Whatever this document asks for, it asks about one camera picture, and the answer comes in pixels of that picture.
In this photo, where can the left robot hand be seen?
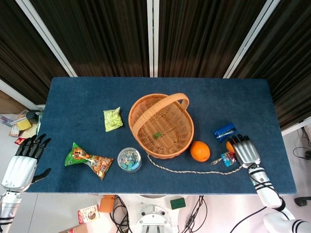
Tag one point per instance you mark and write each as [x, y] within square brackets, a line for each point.
[18, 170]

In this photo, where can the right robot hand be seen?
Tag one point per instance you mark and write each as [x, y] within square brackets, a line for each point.
[246, 153]

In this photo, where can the small orange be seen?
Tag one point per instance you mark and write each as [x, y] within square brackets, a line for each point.
[229, 146]

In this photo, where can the large orange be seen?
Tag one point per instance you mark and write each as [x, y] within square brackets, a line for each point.
[200, 151]

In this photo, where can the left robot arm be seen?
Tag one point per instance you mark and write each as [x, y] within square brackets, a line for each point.
[7, 206]

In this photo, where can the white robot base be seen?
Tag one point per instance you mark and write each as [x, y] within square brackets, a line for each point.
[155, 213]

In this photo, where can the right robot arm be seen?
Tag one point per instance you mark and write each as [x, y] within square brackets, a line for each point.
[267, 191]

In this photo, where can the orange wicker basket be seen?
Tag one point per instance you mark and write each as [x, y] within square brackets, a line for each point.
[170, 121]

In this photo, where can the small blue red candy packet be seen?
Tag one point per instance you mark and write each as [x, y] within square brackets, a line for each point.
[227, 159]

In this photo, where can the blue snack packet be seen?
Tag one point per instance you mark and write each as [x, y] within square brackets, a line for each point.
[223, 132]

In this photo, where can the yellow sponge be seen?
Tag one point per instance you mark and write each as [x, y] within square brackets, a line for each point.
[23, 124]

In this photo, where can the black cup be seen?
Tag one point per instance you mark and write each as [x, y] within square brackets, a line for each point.
[32, 116]

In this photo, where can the black chair base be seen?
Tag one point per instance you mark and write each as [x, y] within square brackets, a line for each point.
[302, 201]

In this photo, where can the green orange snack bag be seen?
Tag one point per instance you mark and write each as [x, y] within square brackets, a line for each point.
[94, 165]

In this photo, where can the red white snack box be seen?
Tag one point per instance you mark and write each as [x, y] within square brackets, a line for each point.
[88, 214]

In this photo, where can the green block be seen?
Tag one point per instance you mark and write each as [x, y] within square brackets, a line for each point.
[177, 203]

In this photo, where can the small green wrapper piece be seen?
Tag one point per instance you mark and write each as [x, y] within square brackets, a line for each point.
[157, 135]

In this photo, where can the blue table cloth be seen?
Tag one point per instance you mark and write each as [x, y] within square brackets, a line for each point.
[73, 97]

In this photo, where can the orange box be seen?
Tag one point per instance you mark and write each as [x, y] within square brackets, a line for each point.
[107, 204]

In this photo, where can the dark pleated curtain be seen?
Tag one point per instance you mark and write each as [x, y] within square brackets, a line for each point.
[19, 53]
[102, 36]
[199, 36]
[291, 60]

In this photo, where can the yellow-green snack packet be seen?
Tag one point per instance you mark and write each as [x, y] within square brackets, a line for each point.
[113, 120]

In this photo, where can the clear round clip container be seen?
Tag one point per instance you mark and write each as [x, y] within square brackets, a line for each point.
[129, 160]

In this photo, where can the white partition frame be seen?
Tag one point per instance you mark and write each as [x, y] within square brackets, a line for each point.
[153, 36]
[48, 38]
[250, 38]

